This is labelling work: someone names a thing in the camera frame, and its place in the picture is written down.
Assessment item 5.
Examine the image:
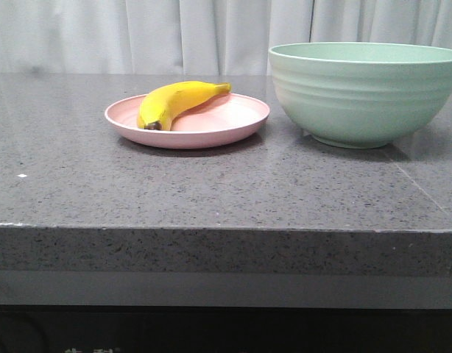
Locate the yellow banana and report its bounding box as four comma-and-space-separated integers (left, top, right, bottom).
136, 81, 231, 131

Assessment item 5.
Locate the pink plate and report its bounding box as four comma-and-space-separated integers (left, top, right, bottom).
105, 93, 270, 149

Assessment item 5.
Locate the green bowl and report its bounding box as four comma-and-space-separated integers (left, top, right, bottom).
269, 42, 452, 149

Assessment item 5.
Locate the white curtain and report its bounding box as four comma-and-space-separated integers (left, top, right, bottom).
0, 1, 452, 75

